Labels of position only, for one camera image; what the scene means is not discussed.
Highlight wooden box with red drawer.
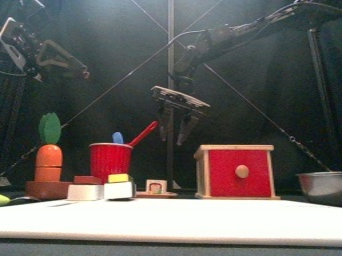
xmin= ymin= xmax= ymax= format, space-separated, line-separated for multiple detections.
xmin=193 ymin=144 xmax=282 ymax=201

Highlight small steel bowl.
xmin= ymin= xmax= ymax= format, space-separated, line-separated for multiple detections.
xmin=297 ymin=171 xmax=342 ymax=207

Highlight red toy spoon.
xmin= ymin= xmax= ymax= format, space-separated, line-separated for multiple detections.
xmin=127 ymin=120 xmax=161 ymax=148

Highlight orange toy carrot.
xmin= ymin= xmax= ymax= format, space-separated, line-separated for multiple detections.
xmin=34 ymin=112 xmax=65 ymax=183

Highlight pink wooden tray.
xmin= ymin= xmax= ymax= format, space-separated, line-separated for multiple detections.
xmin=134 ymin=191 xmax=179 ymax=199

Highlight yellow topped nigiri sushi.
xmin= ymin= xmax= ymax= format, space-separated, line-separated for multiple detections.
xmin=103 ymin=173 xmax=137 ymax=201

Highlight black metal frame post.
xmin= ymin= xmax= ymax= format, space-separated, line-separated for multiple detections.
xmin=306 ymin=28 xmax=338 ymax=168

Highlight brown wooden carrot base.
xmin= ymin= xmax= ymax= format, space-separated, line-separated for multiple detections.
xmin=24 ymin=180 xmax=74 ymax=201

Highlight red ribbed cup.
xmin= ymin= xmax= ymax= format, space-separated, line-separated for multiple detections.
xmin=89 ymin=142 xmax=135 ymax=185

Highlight vertical metal frame pole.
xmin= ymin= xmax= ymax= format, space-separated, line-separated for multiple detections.
xmin=159 ymin=0 xmax=182 ymax=191

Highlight thin diagonal bracing cord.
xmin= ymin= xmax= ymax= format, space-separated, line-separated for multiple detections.
xmin=0 ymin=0 xmax=225 ymax=177
xmin=130 ymin=0 xmax=334 ymax=173

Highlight blue toy utensil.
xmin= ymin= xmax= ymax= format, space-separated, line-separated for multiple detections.
xmin=111 ymin=131 xmax=126 ymax=145

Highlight white cutting board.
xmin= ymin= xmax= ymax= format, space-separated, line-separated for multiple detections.
xmin=0 ymin=198 xmax=342 ymax=248

